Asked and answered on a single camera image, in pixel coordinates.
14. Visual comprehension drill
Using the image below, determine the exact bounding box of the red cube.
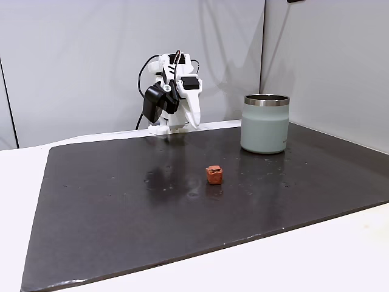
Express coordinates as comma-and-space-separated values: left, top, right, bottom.
205, 165, 225, 186

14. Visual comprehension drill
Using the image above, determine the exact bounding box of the pale green steel-rimmed cup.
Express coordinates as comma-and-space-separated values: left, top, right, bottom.
240, 94, 291, 155

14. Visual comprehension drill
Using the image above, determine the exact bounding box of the black table mat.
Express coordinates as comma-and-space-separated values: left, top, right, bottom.
20, 123, 389, 292

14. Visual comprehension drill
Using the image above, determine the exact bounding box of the black oval camera box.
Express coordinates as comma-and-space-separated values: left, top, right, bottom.
143, 81, 181, 124

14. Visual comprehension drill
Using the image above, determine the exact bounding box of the black camera cable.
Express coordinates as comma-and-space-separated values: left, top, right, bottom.
135, 55, 154, 131

